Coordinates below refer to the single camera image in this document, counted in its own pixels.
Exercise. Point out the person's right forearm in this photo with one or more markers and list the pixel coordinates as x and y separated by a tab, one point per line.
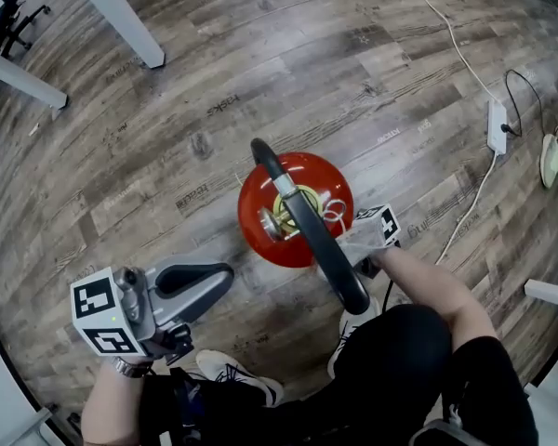
423	281

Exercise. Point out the small white floor scrap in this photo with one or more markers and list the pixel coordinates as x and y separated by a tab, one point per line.
33	130

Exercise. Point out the person's white shoe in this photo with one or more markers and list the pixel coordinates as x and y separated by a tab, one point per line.
349	332
232	374

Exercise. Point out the person's black shirt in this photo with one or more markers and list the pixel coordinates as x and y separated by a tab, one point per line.
493	388

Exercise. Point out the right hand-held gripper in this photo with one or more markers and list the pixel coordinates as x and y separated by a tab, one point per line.
381	226

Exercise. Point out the silver wristwatch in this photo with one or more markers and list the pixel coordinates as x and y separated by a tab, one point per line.
131	368

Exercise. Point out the person's leg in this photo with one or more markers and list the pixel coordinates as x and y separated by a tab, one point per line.
400	351
242	421

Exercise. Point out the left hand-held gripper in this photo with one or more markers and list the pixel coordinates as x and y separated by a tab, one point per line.
95	300

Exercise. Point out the person's left leg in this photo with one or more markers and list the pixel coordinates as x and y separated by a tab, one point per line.
242	421

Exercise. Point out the red fire extinguisher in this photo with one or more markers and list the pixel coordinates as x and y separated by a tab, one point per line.
269	230

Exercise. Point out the white power strip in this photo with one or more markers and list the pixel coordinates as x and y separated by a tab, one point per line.
496	128

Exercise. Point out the person's right leg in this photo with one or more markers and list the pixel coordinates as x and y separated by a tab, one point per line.
400	351

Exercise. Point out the black office chair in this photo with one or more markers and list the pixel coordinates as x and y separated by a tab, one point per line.
14	21

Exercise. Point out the person's left white shoe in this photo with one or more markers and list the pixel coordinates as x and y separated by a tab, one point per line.
232	374

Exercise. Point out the person's right white shoe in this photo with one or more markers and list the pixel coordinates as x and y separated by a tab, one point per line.
349	332

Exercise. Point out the person's left forearm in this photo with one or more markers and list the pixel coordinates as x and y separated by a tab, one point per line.
116	402

